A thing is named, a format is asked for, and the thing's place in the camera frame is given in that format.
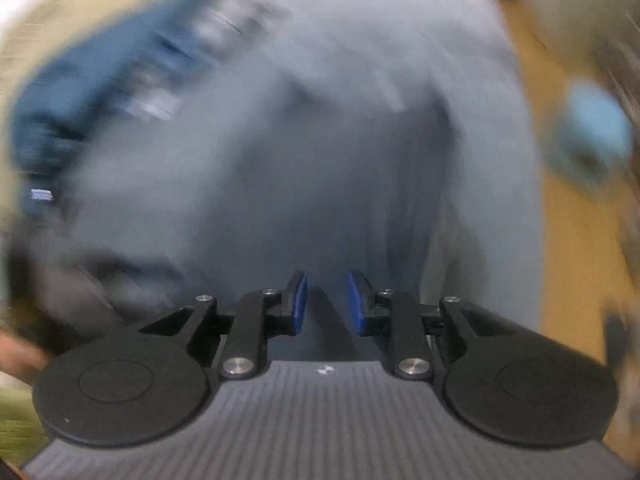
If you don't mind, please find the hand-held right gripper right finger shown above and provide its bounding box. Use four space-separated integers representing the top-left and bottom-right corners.
347 270 506 381

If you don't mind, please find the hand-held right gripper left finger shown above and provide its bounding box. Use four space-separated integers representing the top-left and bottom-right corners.
137 271 308 380

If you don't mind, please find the dark grey garment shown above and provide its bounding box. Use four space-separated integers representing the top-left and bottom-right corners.
220 75 451 351

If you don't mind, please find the person's left forearm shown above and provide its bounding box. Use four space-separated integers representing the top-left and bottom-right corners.
0 331 53 383

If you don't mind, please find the blue duvet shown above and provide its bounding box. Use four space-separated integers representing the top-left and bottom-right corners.
10 0 261 211

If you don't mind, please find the light blue blurred object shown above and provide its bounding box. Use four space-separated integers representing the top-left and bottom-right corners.
542 82 633 188

